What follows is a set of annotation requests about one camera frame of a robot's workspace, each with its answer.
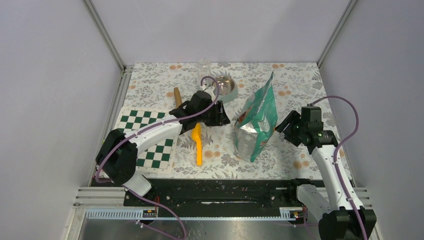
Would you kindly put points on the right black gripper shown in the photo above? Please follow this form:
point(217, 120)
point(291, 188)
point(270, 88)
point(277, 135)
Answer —
point(293, 117)

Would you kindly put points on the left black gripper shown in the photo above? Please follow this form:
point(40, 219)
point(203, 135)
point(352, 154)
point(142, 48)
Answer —
point(220, 118)

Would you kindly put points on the orange plastic scoop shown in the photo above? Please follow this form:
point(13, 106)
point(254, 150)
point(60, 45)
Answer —
point(197, 138)

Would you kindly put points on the green pet food bag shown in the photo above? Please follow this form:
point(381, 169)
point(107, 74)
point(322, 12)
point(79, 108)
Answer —
point(256, 123)

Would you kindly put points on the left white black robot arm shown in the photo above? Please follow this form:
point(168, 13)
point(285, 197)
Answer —
point(117, 157)

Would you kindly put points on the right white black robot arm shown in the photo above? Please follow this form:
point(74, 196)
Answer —
point(341, 215)

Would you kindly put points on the mint double pet bowl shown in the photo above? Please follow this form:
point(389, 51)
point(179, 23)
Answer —
point(228, 90)

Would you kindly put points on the floral patterned table mat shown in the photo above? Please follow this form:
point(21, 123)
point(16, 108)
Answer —
point(150, 96)

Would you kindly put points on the brown wooden rolling pin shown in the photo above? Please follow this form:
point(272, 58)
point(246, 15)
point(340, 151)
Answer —
point(177, 97)

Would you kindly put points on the clear plastic bottle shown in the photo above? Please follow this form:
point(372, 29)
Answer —
point(203, 67)

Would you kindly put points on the green white chessboard mat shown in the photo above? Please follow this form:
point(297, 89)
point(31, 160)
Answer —
point(157, 158)

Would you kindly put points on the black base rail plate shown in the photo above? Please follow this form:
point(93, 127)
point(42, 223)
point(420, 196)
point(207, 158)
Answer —
point(227, 198)

